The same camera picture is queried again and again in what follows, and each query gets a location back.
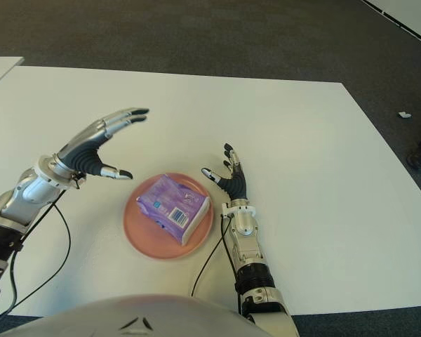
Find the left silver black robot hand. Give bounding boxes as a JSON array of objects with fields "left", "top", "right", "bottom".
[{"left": 55, "top": 107, "right": 150, "bottom": 180}]

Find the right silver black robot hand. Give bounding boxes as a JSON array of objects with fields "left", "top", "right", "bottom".
[{"left": 201, "top": 142, "right": 248, "bottom": 201}]

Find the purple tissue paper pack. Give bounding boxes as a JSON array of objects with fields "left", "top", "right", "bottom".
[{"left": 136, "top": 174, "right": 211, "bottom": 246}]

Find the round pink plate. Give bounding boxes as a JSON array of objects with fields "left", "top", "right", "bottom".
[{"left": 122, "top": 171, "right": 215, "bottom": 261}]

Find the white side table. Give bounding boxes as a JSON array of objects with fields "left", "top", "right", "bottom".
[{"left": 0, "top": 55, "right": 25, "bottom": 93}]

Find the grey robot torso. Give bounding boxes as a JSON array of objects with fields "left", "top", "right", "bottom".
[{"left": 0, "top": 293, "right": 264, "bottom": 337}]

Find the white board with black edge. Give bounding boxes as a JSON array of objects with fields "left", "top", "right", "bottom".
[{"left": 359, "top": 0, "right": 421, "bottom": 41}]

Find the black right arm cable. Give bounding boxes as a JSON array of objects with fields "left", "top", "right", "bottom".
[{"left": 190, "top": 213, "right": 243, "bottom": 313}]

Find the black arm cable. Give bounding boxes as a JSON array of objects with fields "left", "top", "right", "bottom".
[
  {"left": 190, "top": 213, "right": 243, "bottom": 313},
  {"left": 0, "top": 178, "right": 73, "bottom": 317}
]

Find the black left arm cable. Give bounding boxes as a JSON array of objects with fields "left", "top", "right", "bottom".
[{"left": 0, "top": 178, "right": 73, "bottom": 317}]

